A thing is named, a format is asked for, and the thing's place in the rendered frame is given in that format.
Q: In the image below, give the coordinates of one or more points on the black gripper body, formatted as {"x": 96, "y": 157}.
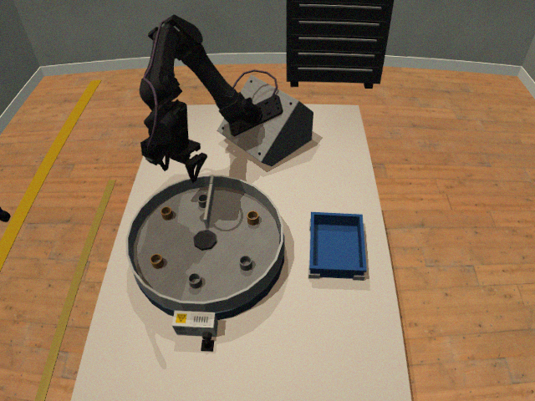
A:
{"x": 184, "y": 156}

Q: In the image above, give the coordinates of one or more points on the blue open tray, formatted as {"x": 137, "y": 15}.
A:
{"x": 338, "y": 243}

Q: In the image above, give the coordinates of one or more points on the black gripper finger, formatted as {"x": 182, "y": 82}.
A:
{"x": 198, "y": 166}
{"x": 166, "y": 165}

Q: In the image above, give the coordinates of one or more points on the grey round turntable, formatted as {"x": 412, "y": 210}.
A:
{"x": 221, "y": 236}

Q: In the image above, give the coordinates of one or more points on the grey metal bushing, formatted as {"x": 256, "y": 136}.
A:
{"x": 202, "y": 200}
{"x": 195, "y": 276}
{"x": 248, "y": 266}

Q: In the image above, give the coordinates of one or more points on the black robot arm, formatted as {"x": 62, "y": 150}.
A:
{"x": 232, "y": 105}

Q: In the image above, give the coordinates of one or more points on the bronze bushing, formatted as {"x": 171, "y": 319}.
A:
{"x": 164, "y": 212}
{"x": 159, "y": 264}
{"x": 252, "y": 221}

